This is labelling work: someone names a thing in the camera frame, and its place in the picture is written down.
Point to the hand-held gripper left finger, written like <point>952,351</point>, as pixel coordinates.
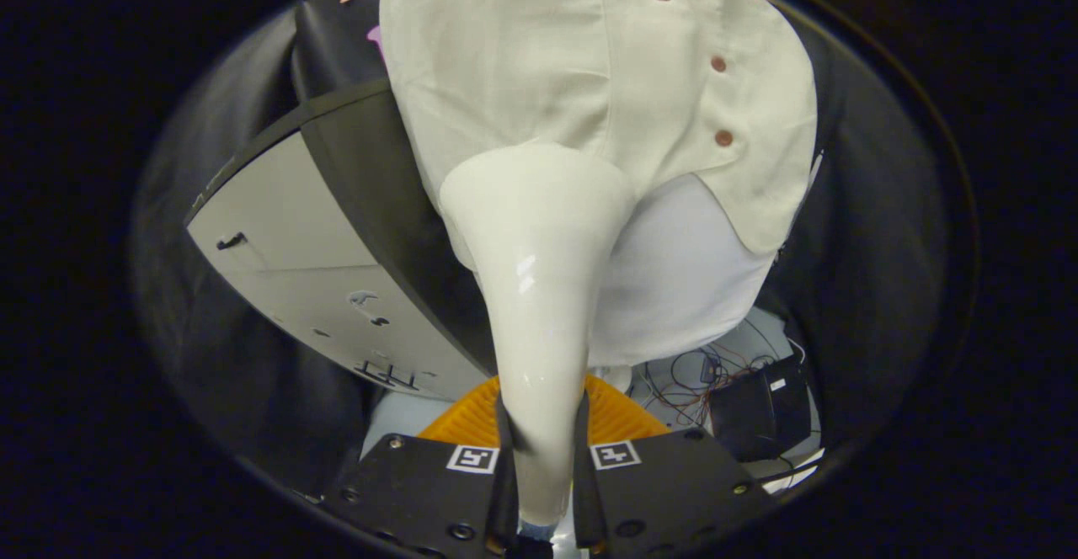
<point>404,496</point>

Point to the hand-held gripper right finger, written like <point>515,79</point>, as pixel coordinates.
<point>674,492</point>

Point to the white garment steamer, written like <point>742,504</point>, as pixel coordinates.
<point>539,290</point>

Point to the cream button-up shirt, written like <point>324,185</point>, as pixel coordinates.
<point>522,54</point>

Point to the black box on floor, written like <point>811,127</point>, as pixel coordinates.
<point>758,412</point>

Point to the white mannequin torso stand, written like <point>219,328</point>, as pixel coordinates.
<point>674,290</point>

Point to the grey drawer cabinet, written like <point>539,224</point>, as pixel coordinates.
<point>295,264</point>

